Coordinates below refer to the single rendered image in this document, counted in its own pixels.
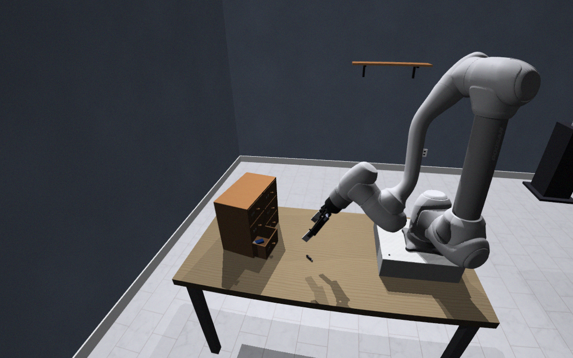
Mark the brown wooden chest of drawers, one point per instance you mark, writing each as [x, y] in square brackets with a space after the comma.
[231, 210]

